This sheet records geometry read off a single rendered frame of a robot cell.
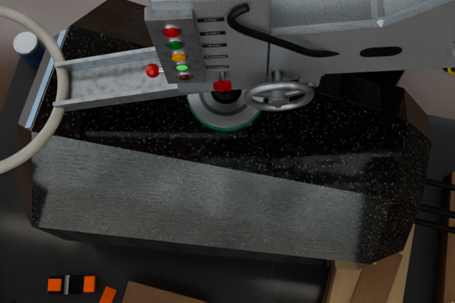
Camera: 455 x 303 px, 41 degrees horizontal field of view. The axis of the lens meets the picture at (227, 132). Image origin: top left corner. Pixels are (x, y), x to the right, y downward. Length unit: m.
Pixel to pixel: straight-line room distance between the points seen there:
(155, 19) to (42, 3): 1.92
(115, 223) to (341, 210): 0.65
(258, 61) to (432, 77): 1.56
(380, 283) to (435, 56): 1.06
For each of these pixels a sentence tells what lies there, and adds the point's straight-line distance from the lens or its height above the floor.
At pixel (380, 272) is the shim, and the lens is 2.20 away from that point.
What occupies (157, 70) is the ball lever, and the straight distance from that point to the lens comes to 1.34.
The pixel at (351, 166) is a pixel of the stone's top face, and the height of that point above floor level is 0.82.
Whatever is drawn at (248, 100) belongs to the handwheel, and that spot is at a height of 1.21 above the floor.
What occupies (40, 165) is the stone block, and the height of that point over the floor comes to 0.75.
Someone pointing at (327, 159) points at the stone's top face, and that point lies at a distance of 1.65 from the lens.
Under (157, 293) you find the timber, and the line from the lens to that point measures 2.30.
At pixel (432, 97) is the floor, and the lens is 2.67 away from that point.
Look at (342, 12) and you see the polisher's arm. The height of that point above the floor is 1.39.
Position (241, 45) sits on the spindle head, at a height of 1.36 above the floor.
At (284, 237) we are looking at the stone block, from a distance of 1.73.
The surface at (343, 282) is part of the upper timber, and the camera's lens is 2.18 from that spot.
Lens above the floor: 2.41
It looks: 73 degrees down
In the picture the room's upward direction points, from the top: 8 degrees counter-clockwise
